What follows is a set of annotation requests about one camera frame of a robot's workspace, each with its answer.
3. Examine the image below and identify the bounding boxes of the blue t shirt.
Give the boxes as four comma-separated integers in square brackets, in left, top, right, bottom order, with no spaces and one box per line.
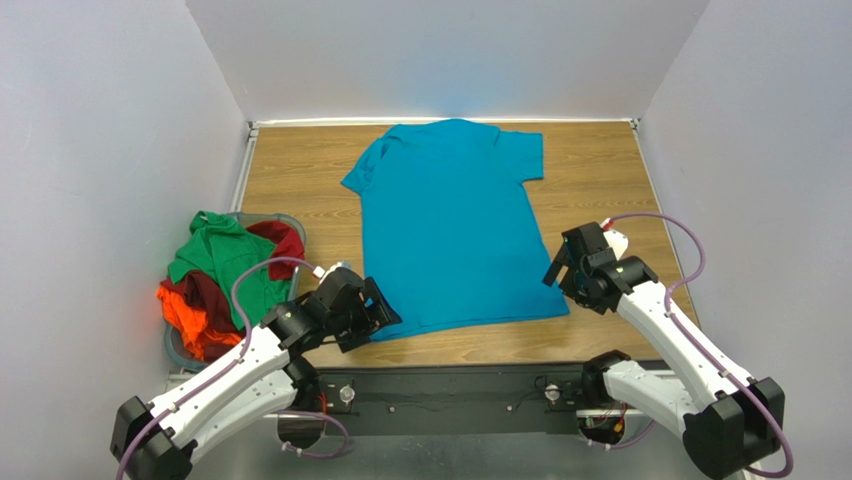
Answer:
[342,119,569,341]

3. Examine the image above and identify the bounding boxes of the green t shirt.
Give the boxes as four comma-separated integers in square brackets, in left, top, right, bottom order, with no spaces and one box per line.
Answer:
[167,211,305,330]

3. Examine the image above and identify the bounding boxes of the orange t shirt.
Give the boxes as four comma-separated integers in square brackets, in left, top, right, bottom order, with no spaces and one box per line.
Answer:
[156,286,243,363]

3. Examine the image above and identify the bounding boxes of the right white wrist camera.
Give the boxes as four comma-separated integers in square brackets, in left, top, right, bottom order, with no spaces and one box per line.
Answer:
[600,218,629,260]

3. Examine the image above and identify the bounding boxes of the grey laundry basket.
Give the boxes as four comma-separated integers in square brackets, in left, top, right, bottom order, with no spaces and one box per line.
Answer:
[163,212,309,373]

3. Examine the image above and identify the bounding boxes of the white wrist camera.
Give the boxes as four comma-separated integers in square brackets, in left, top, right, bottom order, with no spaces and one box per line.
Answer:
[312,260,352,282]
[600,218,629,260]

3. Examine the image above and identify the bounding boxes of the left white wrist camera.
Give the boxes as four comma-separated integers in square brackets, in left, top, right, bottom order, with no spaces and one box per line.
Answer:
[312,260,352,282]

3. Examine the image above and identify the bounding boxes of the dark red t shirt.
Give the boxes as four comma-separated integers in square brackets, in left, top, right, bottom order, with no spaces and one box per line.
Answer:
[159,220,307,364]

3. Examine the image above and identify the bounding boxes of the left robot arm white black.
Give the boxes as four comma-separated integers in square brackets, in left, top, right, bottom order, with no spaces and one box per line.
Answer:
[110,266,401,479]

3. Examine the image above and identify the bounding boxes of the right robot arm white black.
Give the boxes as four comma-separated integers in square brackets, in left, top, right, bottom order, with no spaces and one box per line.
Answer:
[543,219,793,479]

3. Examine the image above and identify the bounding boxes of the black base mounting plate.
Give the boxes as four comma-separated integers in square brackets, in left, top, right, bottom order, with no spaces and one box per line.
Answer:
[276,362,674,449]

